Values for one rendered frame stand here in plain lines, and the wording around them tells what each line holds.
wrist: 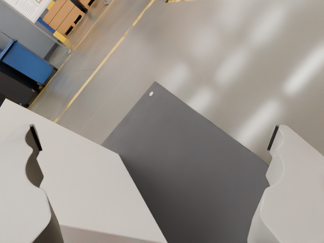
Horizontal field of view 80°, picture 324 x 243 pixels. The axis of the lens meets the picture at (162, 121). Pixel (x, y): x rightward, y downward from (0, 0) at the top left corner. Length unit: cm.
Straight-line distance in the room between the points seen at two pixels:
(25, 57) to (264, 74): 495
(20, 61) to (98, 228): 512
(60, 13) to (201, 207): 859
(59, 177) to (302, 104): 67
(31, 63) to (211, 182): 513
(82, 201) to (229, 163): 24
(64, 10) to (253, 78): 823
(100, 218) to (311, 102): 64
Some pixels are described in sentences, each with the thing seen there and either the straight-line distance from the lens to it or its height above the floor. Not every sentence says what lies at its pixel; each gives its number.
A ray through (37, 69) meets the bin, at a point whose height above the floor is 32.
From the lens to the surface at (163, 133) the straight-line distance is 48.
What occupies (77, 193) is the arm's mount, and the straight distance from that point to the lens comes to 32.
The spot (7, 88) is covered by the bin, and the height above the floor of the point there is 54.
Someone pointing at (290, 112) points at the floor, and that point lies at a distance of 73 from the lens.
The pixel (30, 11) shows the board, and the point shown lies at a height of 102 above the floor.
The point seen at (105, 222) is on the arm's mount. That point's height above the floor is 43.
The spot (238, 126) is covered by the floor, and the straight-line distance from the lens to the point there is 75.
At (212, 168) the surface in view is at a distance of 37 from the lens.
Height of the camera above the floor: 60
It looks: 37 degrees down
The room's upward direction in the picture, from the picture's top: 53 degrees counter-clockwise
